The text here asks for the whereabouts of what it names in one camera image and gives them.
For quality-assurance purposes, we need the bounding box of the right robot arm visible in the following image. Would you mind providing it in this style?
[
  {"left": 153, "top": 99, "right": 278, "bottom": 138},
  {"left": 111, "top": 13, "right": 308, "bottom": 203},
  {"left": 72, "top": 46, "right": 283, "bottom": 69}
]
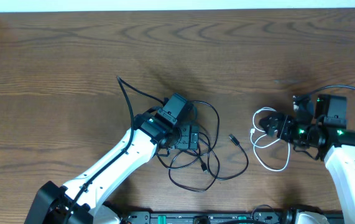
[{"left": 258, "top": 95, "right": 355, "bottom": 223}]

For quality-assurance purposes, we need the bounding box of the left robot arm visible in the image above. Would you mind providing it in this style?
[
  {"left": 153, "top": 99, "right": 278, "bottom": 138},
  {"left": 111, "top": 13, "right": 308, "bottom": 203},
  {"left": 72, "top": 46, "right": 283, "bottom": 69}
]
[{"left": 25, "top": 93, "right": 198, "bottom": 223}]

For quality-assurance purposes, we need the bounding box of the white usb cable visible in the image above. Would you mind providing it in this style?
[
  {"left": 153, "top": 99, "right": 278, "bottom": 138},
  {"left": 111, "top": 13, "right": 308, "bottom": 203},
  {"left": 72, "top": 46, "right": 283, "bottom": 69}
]
[{"left": 249, "top": 106, "right": 291, "bottom": 172}]

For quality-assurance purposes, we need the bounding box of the black usb cable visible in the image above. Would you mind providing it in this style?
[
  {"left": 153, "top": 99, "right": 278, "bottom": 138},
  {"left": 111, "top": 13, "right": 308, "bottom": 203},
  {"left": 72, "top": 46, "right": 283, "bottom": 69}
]
[{"left": 155, "top": 100, "right": 249, "bottom": 193}]

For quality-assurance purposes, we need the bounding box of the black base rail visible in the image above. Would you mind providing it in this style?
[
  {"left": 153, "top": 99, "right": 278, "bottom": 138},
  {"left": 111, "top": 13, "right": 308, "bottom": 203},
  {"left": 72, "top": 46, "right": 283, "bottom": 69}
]
[{"left": 114, "top": 203, "right": 346, "bottom": 224}]

